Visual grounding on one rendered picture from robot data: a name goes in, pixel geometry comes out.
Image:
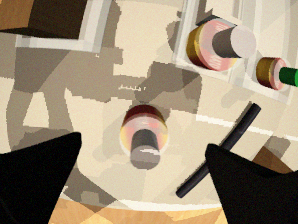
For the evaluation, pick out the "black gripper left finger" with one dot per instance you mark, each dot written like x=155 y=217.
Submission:
x=32 y=178

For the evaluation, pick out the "black rod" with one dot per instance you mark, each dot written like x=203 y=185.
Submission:
x=228 y=144

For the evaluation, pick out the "brown cube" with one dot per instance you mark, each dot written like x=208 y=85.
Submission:
x=269 y=161

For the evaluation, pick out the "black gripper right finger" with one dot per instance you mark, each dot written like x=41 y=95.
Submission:
x=249 y=193

